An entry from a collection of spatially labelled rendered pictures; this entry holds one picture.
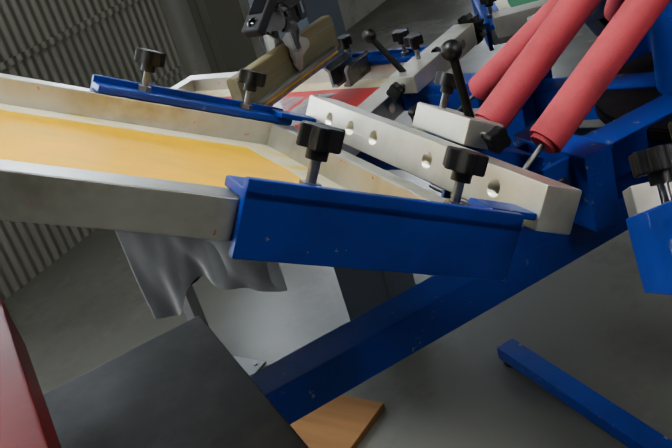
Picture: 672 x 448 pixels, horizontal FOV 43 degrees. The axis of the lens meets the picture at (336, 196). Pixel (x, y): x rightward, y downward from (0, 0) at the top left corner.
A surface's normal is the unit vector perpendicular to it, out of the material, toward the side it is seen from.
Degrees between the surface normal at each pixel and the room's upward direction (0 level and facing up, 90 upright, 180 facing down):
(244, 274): 102
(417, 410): 0
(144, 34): 90
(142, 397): 0
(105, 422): 0
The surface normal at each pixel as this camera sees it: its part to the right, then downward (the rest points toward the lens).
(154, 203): 0.45, 0.26
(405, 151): -0.86, -0.11
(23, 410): -0.27, -0.87
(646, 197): -0.17, -0.09
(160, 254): -0.50, 0.50
